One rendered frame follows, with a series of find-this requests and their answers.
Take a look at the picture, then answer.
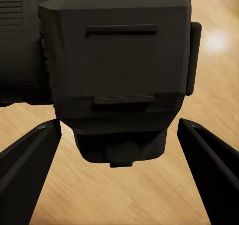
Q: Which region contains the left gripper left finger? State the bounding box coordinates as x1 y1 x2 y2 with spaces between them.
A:
0 118 62 225

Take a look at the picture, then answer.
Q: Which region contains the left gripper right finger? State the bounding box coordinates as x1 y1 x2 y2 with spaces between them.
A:
177 118 239 225

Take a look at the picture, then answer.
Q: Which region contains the digital camera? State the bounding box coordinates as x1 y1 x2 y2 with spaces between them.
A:
0 0 202 168

